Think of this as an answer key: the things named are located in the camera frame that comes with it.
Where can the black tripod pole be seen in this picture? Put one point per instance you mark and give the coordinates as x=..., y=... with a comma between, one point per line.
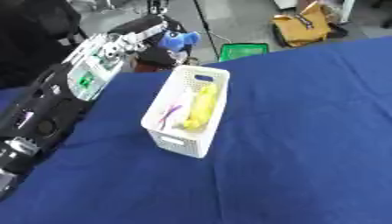
x=205, y=27

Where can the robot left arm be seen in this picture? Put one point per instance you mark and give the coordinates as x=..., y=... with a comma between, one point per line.
x=66, y=93

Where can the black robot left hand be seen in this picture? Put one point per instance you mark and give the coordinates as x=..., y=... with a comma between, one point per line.
x=145, y=38

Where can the yellow soft toy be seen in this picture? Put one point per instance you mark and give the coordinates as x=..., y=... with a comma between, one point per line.
x=202, y=106

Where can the white perforated plastic basket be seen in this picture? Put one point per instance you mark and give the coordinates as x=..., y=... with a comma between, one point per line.
x=191, y=140

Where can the white toy with purple ribbon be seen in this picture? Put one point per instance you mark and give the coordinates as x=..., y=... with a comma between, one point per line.
x=176, y=110

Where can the green plastic crate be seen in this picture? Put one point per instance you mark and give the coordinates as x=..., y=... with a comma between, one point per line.
x=242, y=51

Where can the blue soft toy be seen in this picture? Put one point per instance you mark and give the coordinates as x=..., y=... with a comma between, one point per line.
x=176, y=39

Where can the yellow bag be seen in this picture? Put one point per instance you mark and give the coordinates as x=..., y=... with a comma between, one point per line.
x=302, y=27

